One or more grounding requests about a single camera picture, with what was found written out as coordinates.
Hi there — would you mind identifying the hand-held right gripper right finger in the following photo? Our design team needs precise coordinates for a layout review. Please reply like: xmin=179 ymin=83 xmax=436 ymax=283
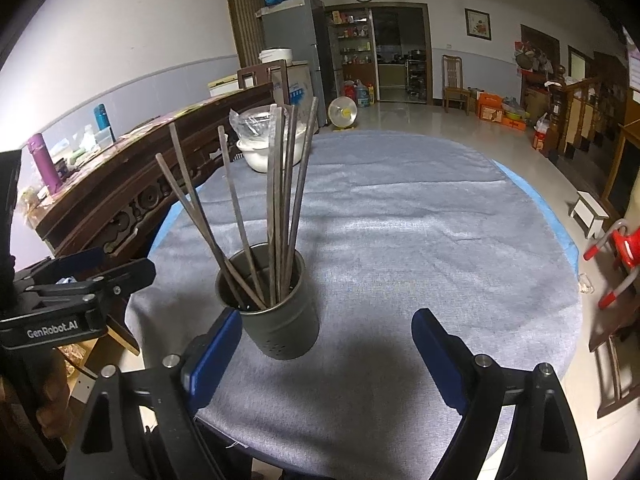
xmin=411 ymin=308 xmax=588 ymax=480

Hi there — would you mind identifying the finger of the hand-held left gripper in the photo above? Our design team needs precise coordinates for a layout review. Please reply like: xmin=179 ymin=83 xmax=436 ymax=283
xmin=12 ymin=249 xmax=108 ymax=286
xmin=25 ymin=258 xmax=157 ymax=304

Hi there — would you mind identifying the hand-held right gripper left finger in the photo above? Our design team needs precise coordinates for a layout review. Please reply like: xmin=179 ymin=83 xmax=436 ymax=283
xmin=64 ymin=307 xmax=243 ymax=480

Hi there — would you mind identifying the perforated metal utensil holder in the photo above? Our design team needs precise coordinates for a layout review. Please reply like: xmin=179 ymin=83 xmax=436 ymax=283
xmin=215 ymin=242 xmax=321 ymax=361

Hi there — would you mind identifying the bundle of dark chopsticks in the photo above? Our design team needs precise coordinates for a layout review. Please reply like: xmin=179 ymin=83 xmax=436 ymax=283
xmin=155 ymin=96 xmax=321 ymax=311

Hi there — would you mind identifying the person's left hand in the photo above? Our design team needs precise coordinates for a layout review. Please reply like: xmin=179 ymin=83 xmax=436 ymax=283
xmin=0 ymin=346 xmax=71 ymax=461

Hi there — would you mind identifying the purple thermos bottle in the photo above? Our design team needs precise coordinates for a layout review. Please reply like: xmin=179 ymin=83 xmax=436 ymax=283
xmin=27 ymin=133 xmax=63 ymax=196

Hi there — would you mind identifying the grey tablecloth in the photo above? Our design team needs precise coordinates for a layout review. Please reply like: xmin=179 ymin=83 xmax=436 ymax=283
xmin=124 ymin=129 xmax=585 ymax=480

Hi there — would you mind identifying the blue undercloth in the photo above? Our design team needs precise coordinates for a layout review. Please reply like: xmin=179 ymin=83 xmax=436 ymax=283
xmin=150 ymin=159 xmax=582 ymax=291

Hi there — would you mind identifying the white plastic basin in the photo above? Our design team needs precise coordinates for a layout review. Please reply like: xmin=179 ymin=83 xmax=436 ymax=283
xmin=236 ymin=125 xmax=308 ymax=173

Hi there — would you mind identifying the small white stool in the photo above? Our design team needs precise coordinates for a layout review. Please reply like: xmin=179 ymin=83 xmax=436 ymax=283
xmin=570 ymin=191 xmax=610 ymax=240

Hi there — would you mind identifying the red plastic chair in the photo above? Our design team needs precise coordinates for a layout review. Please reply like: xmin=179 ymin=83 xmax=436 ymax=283
xmin=582 ymin=219 xmax=640 ymax=311

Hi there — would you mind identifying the white chest cabinet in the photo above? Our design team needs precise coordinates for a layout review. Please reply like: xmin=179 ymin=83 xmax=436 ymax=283
xmin=207 ymin=75 xmax=240 ymax=97

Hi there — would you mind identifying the red and white bag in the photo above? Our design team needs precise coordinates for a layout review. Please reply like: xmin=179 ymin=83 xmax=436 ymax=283
xmin=531 ymin=112 xmax=553 ymax=153

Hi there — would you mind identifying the dark wooden chair back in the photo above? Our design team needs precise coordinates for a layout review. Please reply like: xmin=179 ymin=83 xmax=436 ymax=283
xmin=237 ymin=59 xmax=288 ymax=106

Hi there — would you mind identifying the large orange cardboard box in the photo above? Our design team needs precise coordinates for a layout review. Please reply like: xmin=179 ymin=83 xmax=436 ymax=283
xmin=476 ymin=91 xmax=506 ymax=123

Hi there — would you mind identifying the round white fan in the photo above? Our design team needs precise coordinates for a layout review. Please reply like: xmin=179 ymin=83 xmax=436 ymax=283
xmin=327 ymin=96 xmax=359 ymax=131

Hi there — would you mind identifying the brown wooden chair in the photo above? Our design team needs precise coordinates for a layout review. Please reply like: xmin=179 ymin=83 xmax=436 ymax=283
xmin=442 ymin=54 xmax=471 ymax=113

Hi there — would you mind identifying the metal kitchen trolley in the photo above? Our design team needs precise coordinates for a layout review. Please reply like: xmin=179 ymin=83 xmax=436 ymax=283
xmin=405 ymin=50 xmax=427 ymax=98

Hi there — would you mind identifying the wooden staircase railing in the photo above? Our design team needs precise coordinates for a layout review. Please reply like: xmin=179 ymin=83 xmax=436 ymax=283
xmin=547 ymin=65 xmax=640 ymax=161

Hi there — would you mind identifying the brown curtain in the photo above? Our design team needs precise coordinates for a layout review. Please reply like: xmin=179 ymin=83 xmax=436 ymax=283
xmin=222 ymin=0 xmax=286 ymax=68

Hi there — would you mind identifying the grey refrigerator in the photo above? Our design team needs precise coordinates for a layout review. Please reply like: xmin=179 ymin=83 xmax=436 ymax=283
xmin=257 ymin=0 xmax=343 ymax=111

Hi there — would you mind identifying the dark wooden door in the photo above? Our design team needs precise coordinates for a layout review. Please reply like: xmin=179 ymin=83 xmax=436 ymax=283
xmin=520 ymin=24 xmax=561 ymax=91

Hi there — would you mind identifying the shelf with jars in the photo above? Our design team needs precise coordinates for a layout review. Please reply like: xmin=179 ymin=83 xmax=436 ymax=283
xmin=325 ymin=7 xmax=373 ymax=101

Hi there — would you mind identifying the framed wall picture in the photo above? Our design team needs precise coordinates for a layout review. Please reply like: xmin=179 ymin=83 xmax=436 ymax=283
xmin=464 ymin=8 xmax=492 ymax=41

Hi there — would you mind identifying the pink wall calendar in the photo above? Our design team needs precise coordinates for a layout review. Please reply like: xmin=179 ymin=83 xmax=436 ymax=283
xmin=622 ymin=25 xmax=640 ymax=91

